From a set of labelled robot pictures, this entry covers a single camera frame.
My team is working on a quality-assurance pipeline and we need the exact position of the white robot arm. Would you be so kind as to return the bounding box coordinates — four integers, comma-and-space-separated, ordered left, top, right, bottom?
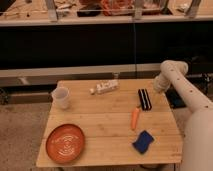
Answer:
153, 60, 213, 171

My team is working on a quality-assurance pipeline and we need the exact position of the white tube bottle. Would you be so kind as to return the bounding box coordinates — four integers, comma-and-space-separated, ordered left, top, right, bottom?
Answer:
89, 80, 118, 95

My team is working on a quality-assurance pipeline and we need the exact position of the wooden table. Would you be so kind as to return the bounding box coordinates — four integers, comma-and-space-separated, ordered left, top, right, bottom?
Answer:
44, 79, 183, 167

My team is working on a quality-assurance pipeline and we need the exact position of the orange toy carrot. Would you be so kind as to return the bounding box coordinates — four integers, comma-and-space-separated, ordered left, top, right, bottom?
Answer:
131, 107, 140, 130

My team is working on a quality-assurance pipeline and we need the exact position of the blue sponge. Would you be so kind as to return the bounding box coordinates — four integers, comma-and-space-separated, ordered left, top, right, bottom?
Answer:
132, 130, 154, 154

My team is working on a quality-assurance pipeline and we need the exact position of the orange plate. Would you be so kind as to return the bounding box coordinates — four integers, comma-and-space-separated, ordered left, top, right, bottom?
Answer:
45, 124, 85, 164

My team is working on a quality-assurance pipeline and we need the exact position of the blue hanging cable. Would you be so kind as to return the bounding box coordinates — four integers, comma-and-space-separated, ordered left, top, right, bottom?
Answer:
131, 18, 138, 80

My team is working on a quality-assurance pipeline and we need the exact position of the metal shelf rail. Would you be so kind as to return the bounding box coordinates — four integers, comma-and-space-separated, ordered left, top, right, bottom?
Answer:
0, 63, 160, 87

